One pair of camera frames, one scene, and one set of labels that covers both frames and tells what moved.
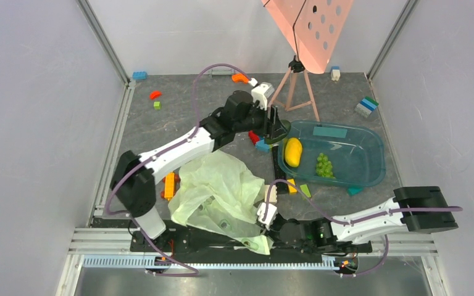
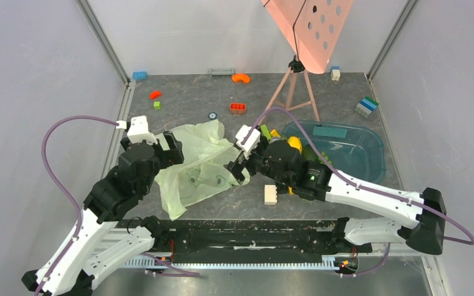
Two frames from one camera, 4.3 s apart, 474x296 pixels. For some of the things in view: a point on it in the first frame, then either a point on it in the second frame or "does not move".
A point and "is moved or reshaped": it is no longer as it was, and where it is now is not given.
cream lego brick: x=273 y=193 does not move
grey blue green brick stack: x=366 y=106 does not move
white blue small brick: x=335 y=73 does not move
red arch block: x=155 y=94 does not move
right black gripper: x=280 y=187 → x=241 y=164
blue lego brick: x=139 y=75 does not move
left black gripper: x=273 y=127 → x=175 y=155
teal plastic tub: x=336 y=153 does not move
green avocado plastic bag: x=220 y=197 is moved or reshaped
